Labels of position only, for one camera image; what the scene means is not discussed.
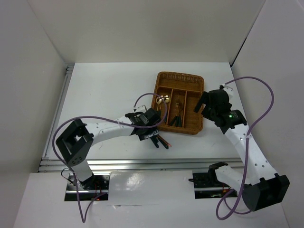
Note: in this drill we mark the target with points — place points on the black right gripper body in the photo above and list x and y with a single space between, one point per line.
209 111

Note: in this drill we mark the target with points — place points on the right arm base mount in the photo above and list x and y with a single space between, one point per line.
206 184

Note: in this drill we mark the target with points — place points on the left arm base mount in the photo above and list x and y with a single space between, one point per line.
98 186

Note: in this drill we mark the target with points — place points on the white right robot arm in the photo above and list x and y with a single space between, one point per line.
263 186

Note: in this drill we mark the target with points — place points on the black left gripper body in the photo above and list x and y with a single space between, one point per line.
147 133

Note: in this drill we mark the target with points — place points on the aluminium table frame rail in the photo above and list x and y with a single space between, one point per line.
110 90

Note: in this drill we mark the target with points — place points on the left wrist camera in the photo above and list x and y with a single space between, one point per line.
141 108

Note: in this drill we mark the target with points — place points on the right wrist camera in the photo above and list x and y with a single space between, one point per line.
229 90

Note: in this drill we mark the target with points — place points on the brown wicker cutlery tray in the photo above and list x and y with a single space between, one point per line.
184 91

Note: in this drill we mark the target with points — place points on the gold spoon green handle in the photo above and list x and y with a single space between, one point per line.
162 101
158 102
167 102

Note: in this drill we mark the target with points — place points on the gold knife green handle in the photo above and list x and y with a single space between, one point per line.
155 141
163 142

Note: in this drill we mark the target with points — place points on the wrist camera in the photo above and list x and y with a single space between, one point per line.
141 108
229 90

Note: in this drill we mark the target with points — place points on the gold fork green handle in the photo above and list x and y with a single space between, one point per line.
179 124
173 122
176 121

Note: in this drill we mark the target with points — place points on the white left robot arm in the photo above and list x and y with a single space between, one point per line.
76 140

